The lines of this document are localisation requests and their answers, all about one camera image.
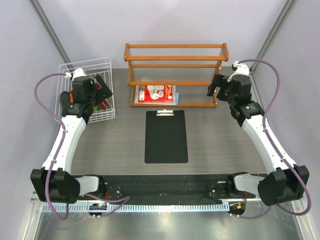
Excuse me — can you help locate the orange plate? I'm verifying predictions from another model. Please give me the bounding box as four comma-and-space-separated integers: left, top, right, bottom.
69, 88, 74, 103

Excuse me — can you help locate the dark teal plate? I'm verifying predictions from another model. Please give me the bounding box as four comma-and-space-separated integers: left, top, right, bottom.
59, 91, 71, 108

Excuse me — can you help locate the red floral plate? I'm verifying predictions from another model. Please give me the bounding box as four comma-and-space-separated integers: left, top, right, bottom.
96, 99, 110, 111

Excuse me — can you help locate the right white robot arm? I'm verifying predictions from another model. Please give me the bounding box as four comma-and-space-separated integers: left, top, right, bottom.
207, 73, 310, 206

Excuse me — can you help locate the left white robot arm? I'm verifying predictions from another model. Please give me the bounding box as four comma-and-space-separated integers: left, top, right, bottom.
30, 68, 113, 204

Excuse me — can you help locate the light blue folder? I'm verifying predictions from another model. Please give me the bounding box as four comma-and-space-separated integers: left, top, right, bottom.
172, 85, 179, 105

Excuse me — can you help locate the red book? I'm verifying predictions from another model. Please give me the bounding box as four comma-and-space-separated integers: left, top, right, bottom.
135, 85, 173, 104

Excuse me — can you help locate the orange wooden shelf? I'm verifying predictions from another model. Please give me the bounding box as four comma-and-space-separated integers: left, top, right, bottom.
124, 43, 229, 107

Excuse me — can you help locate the black clipboard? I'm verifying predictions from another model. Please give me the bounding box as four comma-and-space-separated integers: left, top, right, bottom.
144, 109, 189, 164

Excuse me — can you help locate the white wire dish rack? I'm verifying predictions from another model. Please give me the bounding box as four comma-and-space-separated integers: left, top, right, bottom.
54, 57, 116, 123

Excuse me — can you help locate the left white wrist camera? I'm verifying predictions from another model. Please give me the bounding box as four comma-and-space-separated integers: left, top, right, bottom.
64, 68, 87, 81

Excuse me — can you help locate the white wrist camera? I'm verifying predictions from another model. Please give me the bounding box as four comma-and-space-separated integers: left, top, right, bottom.
64, 68, 87, 81
230, 61, 250, 78

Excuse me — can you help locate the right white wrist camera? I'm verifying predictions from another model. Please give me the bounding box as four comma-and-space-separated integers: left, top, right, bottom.
230, 61, 250, 78

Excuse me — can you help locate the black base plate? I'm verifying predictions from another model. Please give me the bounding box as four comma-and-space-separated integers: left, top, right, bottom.
91, 174, 256, 206

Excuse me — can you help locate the perforated metal rail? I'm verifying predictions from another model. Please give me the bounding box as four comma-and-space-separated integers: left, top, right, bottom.
41, 202, 230, 214

